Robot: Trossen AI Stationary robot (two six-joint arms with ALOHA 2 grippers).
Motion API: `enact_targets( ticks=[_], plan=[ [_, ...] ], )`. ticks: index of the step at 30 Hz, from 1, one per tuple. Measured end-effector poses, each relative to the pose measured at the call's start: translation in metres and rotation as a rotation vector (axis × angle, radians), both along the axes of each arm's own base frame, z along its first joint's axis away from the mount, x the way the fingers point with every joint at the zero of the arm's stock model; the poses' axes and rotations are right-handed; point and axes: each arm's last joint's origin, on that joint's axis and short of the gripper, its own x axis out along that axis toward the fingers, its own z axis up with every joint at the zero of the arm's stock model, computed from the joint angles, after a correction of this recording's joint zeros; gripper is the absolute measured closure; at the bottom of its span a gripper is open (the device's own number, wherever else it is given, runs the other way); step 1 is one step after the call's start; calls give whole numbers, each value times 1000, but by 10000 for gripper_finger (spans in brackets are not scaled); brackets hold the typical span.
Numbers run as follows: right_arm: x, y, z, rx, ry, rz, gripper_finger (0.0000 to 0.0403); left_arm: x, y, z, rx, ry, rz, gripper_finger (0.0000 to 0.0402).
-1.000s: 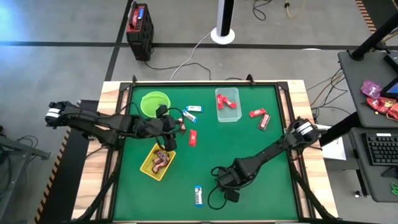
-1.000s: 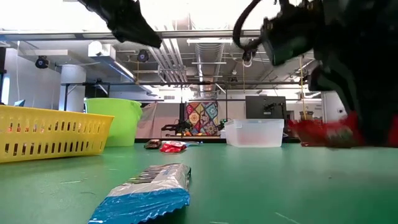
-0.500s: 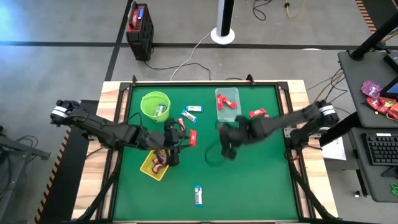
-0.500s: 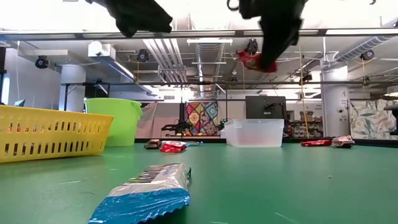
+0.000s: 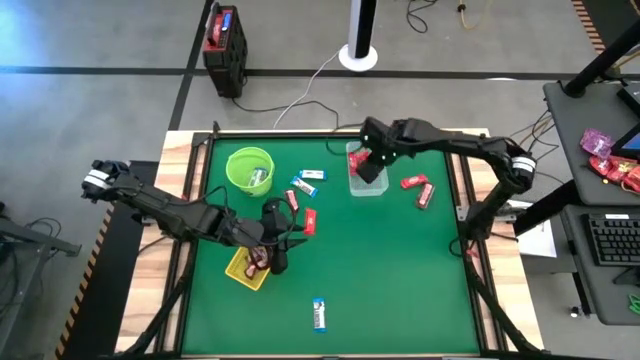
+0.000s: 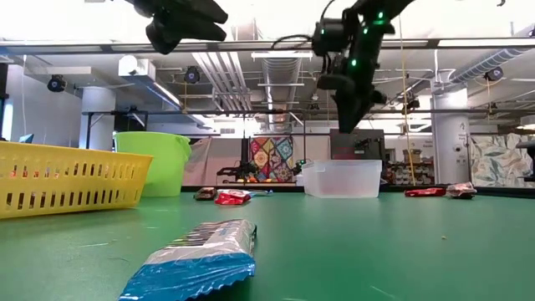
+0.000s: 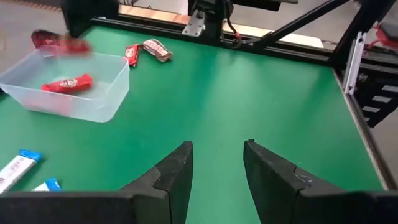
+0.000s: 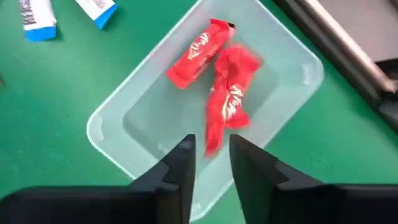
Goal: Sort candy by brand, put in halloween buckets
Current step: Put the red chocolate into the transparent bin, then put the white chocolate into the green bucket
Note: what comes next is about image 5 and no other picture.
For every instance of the brown candy bar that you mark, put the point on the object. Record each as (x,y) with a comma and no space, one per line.
(250,270)
(292,199)
(261,257)

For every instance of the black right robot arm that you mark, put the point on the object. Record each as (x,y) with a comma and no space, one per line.
(465,145)

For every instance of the red candy bar pair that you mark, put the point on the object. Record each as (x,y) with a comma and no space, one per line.
(425,195)

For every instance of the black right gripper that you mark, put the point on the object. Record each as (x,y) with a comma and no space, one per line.
(381,142)

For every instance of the white pole stand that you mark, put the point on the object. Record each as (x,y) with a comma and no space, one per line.
(359,50)

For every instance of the white paper sheet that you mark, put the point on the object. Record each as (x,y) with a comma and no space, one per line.
(539,241)

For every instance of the yellow slotted plastic basket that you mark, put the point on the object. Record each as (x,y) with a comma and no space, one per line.
(237,272)

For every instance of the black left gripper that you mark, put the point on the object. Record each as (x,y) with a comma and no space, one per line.
(277,230)

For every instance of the black slanted pole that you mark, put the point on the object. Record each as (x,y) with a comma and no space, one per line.
(605,60)

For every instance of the green table mat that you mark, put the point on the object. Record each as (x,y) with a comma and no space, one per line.
(375,280)

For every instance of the black keyboard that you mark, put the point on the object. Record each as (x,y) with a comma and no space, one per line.
(615,240)

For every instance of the red KitKat candy bar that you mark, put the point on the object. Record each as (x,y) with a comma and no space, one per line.
(354,162)
(310,221)
(414,181)
(365,156)

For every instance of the clear plastic container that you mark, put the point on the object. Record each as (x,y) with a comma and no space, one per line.
(382,187)

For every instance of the black hazard-striped floor mat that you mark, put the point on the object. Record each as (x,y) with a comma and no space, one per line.
(110,300)

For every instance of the black and red toolbox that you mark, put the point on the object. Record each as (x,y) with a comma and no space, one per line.
(225,50)

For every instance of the grey side desk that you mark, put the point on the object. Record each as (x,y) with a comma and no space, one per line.
(580,120)

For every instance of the black clamp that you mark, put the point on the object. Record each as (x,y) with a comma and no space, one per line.
(216,128)

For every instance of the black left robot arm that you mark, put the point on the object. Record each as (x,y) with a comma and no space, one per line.
(160,210)

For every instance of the purple candy bag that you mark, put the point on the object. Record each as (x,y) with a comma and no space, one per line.
(597,143)

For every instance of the lime green plastic bucket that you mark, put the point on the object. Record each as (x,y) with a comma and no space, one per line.
(242,167)

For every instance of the white and blue candy bar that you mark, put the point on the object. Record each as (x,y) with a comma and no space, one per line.
(258,177)
(304,187)
(319,315)
(312,175)

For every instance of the red candy bag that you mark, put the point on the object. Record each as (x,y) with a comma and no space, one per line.
(598,166)
(622,172)

